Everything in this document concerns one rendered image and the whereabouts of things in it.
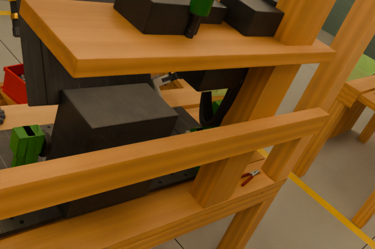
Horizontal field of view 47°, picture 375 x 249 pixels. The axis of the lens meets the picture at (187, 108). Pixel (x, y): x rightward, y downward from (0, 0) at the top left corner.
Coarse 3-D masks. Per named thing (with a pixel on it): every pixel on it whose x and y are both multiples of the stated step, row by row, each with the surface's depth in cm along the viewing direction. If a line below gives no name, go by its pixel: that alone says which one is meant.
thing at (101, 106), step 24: (72, 96) 117; (96, 96) 121; (120, 96) 126; (144, 96) 131; (72, 120) 116; (96, 120) 112; (120, 120) 116; (144, 120) 120; (168, 120) 127; (72, 144) 117; (96, 144) 113; (120, 144) 119; (120, 192) 134; (144, 192) 143; (72, 216) 125
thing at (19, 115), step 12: (168, 96) 208; (180, 96) 212; (192, 96) 216; (12, 108) 159; (24, 108) 161; (36, 108) 164; (48, 108) 166; (12, 120) 153; (24, 120) 156; (36, 120) 158; (48, 120) 160
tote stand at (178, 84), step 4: (168, 72) 259; (172, 72) 257; (176, 80) 252; (180, 80) 252; (184, 80) 253; (168, 84) 259; (172, 84) 255; (176, 84) 252; (180, 84) 248; (184, 84) 249; (188, 84) 251; (160, 88) 267; (164, 88) 263; (168, 88) 259; (172, 88) 255; (176, 88) 252; (180, 88) 248; (200, 92) 248; (212, 96) 249; (216, 96) 251; (220, 96) 253; (212, 100) 244
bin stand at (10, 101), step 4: (0, 84) 186; (0, 88) 184; (0, 92) 185; (0, 96) 187; (4, 96) 181; (0, 100) 187; (4, 100) 188; (8, 100) 179; (12, 100) 179; (0, 104) 188; (4, 104) 189; (8, 104) 179; (12, 104) 177
